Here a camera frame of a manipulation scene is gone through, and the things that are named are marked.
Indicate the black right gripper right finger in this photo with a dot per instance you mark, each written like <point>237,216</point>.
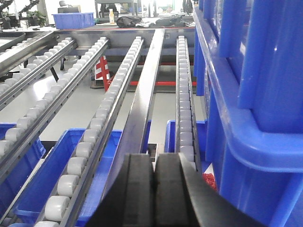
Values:
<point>184,199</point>

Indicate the steel divider rail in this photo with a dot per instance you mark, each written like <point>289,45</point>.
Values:
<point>134,132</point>

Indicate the white roller track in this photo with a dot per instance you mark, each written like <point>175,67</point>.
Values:
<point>19,138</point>
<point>185,124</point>
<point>66,200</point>
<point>12,87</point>

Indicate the black bag on table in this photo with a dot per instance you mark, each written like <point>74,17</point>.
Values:
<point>128,21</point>

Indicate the yellow bottle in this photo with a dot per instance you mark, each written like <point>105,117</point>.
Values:
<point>111,16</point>

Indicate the red white sign frame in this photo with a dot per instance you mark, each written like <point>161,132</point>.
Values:
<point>102,76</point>

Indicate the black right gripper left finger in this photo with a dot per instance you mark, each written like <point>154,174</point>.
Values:
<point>129,201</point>

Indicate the blue bin lower shelf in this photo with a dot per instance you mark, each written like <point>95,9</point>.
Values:
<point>35,196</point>

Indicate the distant blue crate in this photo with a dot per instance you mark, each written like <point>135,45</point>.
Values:
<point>73,20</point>

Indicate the large blue bin right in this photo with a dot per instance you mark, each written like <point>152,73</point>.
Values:
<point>249,65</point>

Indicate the blue bin lower left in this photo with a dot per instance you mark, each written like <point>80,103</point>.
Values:
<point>13,183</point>

